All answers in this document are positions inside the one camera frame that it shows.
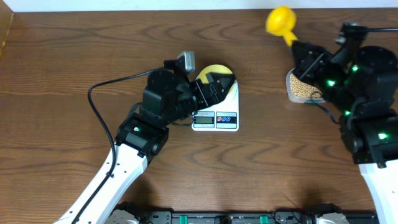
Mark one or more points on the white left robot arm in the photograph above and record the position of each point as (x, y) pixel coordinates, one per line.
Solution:
(168, 96)

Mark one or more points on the yellow measuring scoop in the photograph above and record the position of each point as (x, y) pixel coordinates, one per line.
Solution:
(280, 22)

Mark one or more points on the yellow bowl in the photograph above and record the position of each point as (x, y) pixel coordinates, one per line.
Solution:
(218, 69)

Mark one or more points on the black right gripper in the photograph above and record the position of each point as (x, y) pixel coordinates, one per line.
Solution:
(304, 69)

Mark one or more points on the soybeans in container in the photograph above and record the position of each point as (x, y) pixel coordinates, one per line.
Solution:
(303, 90)

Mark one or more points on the clear plastic container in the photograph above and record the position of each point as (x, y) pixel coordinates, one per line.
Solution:
(296, 99)

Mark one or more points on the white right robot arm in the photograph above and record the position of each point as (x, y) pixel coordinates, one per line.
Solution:
(360, 81)

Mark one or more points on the white digital kitchen scale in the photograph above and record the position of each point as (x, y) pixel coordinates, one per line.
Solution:
(221, 117)

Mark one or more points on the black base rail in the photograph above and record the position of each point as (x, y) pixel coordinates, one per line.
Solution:
(126, 212)

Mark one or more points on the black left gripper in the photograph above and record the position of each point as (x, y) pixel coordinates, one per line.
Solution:
(209, 94)

